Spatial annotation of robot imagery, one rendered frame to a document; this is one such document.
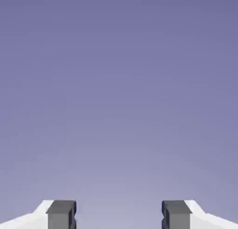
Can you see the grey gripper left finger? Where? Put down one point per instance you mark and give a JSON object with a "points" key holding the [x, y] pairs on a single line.
{"points": [[59, 217]]}

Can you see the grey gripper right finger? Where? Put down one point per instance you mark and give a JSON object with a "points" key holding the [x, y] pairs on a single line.
{"points": [[177, 217]]}

